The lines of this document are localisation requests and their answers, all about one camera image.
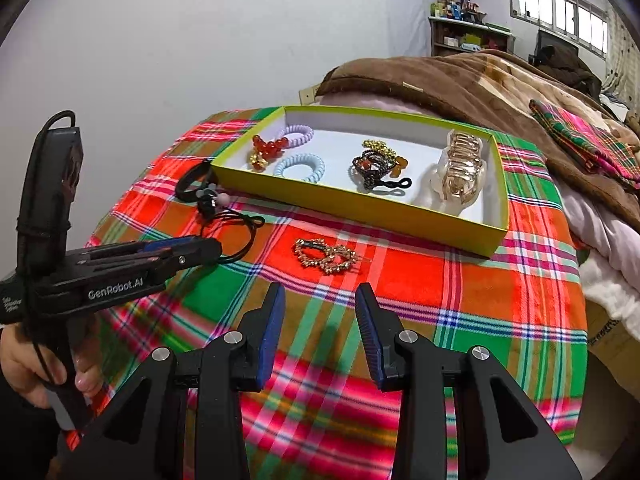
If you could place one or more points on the wooden shelf unit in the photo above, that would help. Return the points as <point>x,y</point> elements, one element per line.
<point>465,37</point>

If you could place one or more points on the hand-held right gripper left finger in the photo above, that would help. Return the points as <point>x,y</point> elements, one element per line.
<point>270,340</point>

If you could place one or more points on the black leather wristband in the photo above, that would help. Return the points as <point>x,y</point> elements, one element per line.
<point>186,187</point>

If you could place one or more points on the yellow cardboard box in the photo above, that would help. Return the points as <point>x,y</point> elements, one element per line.
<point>350,200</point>

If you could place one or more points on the wall socket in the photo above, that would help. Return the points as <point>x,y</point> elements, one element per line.
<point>307,95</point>

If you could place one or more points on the white quilt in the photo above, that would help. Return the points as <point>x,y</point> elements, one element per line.
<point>610,260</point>

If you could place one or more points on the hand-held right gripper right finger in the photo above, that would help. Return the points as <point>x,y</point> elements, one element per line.
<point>372,340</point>

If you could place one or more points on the person's left forearm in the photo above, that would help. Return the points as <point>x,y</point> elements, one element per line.
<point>22,440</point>

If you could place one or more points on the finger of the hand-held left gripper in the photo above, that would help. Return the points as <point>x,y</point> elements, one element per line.
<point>200,252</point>
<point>167,246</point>

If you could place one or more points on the red green plaid tablecloth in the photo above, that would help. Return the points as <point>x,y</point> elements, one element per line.
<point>320,310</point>

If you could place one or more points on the window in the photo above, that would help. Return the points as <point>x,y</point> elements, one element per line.
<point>560,12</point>

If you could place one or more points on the dark clothes pile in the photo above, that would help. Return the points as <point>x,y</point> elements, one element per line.
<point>565,62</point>

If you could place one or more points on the group of bottles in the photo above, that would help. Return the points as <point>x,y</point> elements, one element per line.
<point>452,7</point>

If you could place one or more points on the person's left hand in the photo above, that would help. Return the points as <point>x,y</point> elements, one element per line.
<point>25,365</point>

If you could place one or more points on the folded plaid cloth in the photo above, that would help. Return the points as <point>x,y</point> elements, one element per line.
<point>590,140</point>

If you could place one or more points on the brown blanket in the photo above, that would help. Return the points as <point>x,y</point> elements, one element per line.
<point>475,85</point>

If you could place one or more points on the patterned curtain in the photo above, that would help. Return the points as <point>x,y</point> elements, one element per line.
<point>622,60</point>

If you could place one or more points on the clear gold hair claw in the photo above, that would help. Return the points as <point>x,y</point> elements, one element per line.
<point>460,170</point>

